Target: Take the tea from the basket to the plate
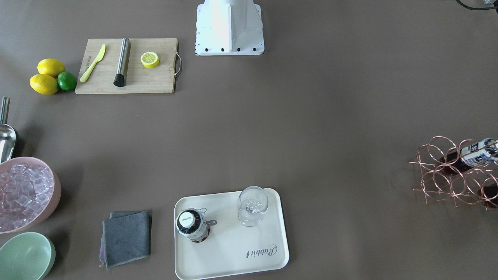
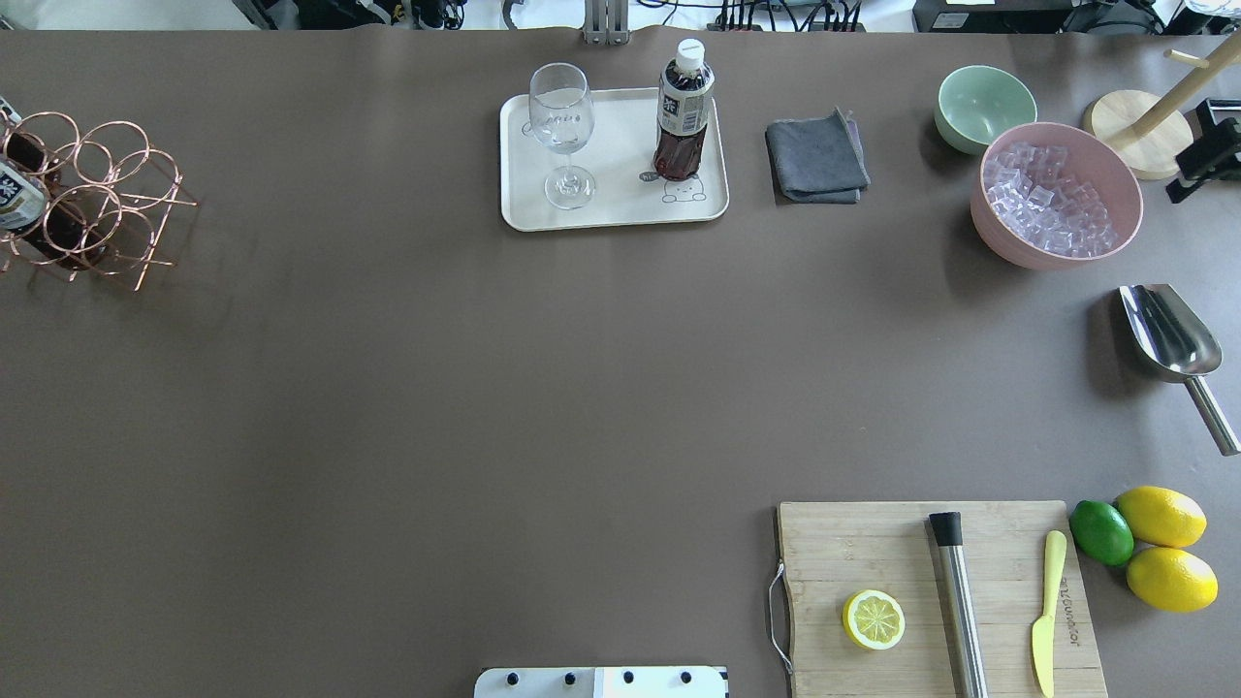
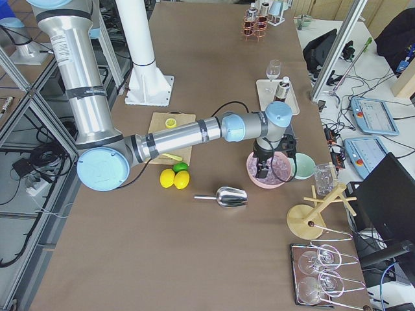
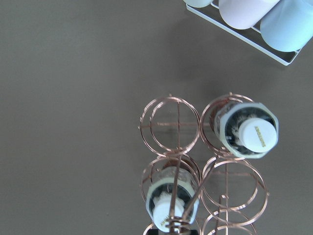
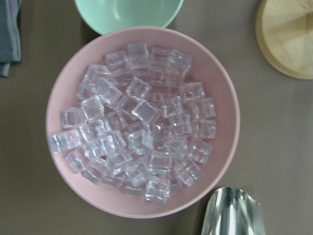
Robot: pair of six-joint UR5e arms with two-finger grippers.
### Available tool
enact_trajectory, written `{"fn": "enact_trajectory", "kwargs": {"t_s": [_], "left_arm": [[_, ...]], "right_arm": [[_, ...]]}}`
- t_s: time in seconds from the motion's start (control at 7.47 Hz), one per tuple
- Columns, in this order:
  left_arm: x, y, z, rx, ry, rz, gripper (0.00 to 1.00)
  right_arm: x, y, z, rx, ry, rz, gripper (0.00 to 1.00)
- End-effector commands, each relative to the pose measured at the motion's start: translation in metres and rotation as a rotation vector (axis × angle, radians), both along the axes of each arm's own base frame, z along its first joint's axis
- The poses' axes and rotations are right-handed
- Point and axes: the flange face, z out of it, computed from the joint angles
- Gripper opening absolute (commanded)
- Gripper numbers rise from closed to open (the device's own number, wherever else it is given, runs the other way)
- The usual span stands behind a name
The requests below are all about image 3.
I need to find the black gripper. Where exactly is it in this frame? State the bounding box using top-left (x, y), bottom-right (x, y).
top-left (253, 134), bottom-right (296, 179)

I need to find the tea bottle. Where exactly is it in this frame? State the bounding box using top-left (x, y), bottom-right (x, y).
top-left (274, 76), bottom-right (291, 102)
top-left (244, 3), bottom-right (258, 30)
top-left (258, 1), bottom-right (270, 23)

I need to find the copper wire bottle basket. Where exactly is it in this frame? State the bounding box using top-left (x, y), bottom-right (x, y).
top-left (241, 16), bottom-right (267, 41)

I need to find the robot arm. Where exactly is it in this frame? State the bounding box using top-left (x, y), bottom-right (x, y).
top-left (31, 1), bottom-right (296, 191)

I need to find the pink bowl of ice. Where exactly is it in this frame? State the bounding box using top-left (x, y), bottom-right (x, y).
top-left (246, 152), bottom-right (291, 189)

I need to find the steel ice scoop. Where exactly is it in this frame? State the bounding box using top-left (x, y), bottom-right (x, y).
top-left (194, 186), bottom-right (248, 208)

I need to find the green empty bowl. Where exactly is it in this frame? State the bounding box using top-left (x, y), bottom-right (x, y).
top-left (295, 152), bottom-right (316, 179)

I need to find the grey folded cloth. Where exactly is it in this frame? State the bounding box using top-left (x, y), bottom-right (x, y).
top-left (284, 124), bottom-right (296, 139)

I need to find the clear tumbler glass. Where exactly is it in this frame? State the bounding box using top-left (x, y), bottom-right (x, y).
top-left (314, 163), bottom-right (338, 196)

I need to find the wooden mug tree stand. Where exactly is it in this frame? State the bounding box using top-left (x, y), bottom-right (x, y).
top-left (287, 183), bottom-right (357, 240)

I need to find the lower yellow lemon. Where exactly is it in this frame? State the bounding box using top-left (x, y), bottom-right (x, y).
top-left (174, 170), bottom-right (190, 190)

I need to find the yellow lemon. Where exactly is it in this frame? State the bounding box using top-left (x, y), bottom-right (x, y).
top-left (160, 168), bottom-right (176, 189)
top-left (174, 170), bottom-right (190, 190)

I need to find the cream rabbit tray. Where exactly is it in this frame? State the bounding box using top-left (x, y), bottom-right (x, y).
top-left (256, 79), bottom-right (300, 115)

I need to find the green lime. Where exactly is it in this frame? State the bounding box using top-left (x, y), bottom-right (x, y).
top-left (172, 162), bottom-right (189, 173)

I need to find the yellow plastic knife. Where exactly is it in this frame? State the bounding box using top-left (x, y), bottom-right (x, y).
top-left (163, 153), bottom-right (183, 162)

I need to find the upper yellow lemon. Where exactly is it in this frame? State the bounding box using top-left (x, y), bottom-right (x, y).
top-left (160, 168), bottom-right (176, 189)

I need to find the clear wine glass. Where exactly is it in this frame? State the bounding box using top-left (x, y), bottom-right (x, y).
top-left (266, 60), bottom-right (281, 82)

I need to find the half lemon slice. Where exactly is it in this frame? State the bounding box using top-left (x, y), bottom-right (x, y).
top-left (165, 118), bottom-right (177, 129)

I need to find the upside-down wine glass far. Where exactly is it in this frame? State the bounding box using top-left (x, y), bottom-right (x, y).
top-left (297, 244), bottom-right (359, 276)

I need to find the upside-down wine glass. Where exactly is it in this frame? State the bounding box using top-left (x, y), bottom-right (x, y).
top-left (296, 269), bottom-right (366, 307)
top-left (297, 244), bottom-right (359, 276)

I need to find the near teach pendant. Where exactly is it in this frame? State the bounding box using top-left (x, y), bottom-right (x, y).
top-left (344, 136), bottom-right (388, 179)

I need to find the teach pendant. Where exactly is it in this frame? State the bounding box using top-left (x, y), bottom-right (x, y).
top-left (350, 97), bottom-right (399, 136)
top-left (344, 136), bottom-right (388, 179)

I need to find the bamboo cutting board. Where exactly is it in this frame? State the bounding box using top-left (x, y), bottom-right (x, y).
top-left (148, 112), bottom-right (196, 165)

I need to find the black glass holder tray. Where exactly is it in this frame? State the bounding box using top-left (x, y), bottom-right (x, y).
top-left (289, 242), bottom-right (372, 307)

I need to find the far teach pendant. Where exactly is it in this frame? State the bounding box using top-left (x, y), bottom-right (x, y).
top-left (350, 97), bottom-right (399, 136)

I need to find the black monitor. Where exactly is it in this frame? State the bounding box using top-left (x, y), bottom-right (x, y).
top-left (356, 153), bottom-right (414, 242)

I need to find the upside-down wine glass near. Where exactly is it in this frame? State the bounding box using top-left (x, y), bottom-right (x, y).
top-left (296, 269), bottom-right (366, 307)

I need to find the black equipment case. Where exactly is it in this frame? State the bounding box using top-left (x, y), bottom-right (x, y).
top-left (303, 29), bottom-right (337, 73)

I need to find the blue cup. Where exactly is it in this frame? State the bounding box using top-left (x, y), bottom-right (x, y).
top-left (268, 0), bottom-right (289, 16)

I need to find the white cup rack wooden handle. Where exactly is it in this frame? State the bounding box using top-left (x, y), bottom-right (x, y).
top-left (255, 0), bottom-right (285, 26)

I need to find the aluminium frame post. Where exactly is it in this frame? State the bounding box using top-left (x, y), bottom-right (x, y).
top-left (310, 0), bottom-right (367, 104)

